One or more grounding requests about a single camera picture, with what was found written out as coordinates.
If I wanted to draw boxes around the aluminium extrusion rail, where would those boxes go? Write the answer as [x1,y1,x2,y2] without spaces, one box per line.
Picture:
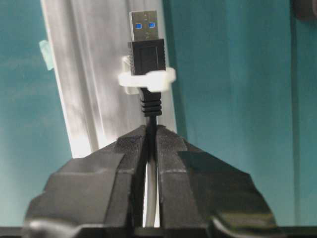
[41,0,165,158]

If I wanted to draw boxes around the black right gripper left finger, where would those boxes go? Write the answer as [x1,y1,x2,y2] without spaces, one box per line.
[23,126,148,231]

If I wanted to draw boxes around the black USB cable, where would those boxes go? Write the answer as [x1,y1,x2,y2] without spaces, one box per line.
[127,10,165,229]

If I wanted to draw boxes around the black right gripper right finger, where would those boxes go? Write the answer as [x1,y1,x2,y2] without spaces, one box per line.
[156,126,281,233]

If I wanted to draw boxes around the white zip-tie ring middle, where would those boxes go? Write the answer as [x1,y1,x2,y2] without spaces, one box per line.
[117,56,176,95]

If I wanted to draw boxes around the small teal tape piece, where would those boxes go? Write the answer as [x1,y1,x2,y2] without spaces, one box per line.
[39,40,54,71]

